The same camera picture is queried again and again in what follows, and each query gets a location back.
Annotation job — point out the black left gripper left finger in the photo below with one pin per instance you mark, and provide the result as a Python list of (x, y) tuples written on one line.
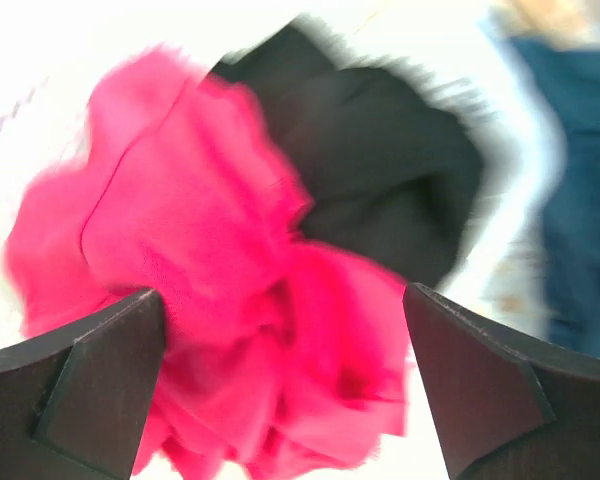
[(74, 401)]

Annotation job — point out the white plastic laundry basket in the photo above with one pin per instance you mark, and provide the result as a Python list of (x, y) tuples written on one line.
[(53, 52)]

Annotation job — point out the black printed t shirt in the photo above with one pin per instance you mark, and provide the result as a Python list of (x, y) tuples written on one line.
[(392, 177)]

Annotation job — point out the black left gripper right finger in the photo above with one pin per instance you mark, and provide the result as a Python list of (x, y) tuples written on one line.
[(505, 405)]

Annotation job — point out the navy blue t shirt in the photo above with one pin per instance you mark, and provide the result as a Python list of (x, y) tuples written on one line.
[(569, 80)]

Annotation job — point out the magenta t shirt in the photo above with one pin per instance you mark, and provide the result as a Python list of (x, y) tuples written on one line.
[(283, 354)]

